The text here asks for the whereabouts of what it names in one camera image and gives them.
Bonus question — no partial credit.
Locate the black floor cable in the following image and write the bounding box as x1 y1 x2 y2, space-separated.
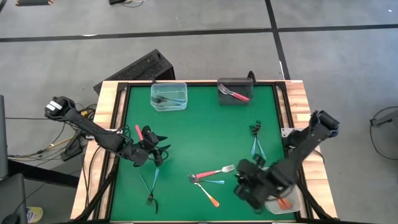
4 116 47 121

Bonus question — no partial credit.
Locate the clear plastic container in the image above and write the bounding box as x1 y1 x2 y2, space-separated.
150 82 188 112

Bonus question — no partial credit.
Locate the black beam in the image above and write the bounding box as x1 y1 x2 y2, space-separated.
7 159 80 188

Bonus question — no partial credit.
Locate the black device with cables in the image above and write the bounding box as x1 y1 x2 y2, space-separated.
108 0 146 8

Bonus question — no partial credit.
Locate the black perforated crate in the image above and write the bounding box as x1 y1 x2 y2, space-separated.
93 49 177 95

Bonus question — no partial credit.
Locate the frosted white plastic container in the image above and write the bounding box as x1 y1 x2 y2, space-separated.
264 183 302 215

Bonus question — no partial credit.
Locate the green table mat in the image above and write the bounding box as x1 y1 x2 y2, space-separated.
110 84 297 222

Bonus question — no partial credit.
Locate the grey panel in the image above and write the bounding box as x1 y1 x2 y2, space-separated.
0 95 9 180

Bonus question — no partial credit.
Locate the yellow and blue object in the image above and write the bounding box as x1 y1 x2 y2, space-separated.
26 206 44 223

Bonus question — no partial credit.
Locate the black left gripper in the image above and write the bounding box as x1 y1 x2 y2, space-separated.
142 134 172 156

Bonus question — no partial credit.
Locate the black stand base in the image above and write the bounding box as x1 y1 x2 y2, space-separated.
60 136 85 162

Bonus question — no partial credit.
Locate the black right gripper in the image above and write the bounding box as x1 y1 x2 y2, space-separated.
234 160 271 214

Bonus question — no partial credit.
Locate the dark smoked plastic container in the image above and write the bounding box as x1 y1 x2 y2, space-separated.
217 77 254 106

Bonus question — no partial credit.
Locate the orange-handled silver fork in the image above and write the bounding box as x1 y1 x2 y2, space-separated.
188 174 220 208
277 197 293 210

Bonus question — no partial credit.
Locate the black bar with orange tip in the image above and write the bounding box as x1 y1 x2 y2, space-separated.
15 0 55 7

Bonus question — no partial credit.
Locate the grey stand leg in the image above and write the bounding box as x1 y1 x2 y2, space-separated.
369 108 398 128

